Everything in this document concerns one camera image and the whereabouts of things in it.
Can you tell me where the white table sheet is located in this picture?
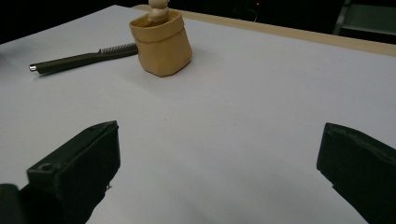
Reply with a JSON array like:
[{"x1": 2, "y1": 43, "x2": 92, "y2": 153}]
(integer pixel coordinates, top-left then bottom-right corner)
[{"x1": 0, "y1": 4, "x2": 396, "y2": 224}]

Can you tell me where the beige knobbed stick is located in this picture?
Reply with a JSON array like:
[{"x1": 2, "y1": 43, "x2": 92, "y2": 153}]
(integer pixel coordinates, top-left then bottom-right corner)
[{"x1": 148, "y1": 0, "x2": 171, "y2": 23}]

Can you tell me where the tan paper holder pot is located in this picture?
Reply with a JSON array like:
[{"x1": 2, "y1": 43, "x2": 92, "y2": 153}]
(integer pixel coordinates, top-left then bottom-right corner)
[{"x1": 129, "y1": 8, "x2": 193, "y2": 77}]

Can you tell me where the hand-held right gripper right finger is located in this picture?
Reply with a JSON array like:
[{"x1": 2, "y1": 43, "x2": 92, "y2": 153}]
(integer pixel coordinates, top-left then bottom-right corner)
[{"x1": 317, "y1": 122, "x2": 396, "y2": 224}]

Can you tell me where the black comb with metal tip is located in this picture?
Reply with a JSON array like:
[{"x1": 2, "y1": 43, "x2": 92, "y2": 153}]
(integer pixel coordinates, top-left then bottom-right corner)
[{"x1": 29, "y1": 42, "x2": 139, "y2": 76}]

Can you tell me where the grey metal stand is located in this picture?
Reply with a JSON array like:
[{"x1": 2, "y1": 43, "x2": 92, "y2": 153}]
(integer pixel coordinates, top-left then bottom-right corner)
[{"x1": 332, "y1": 0, "x2": 396, "y2": 36}]

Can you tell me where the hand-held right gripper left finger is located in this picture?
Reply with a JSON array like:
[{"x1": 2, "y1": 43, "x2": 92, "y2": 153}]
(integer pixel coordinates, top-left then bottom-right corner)
[{"x1": 18, "y1": 120, "x2": 121, "y2": 224}]

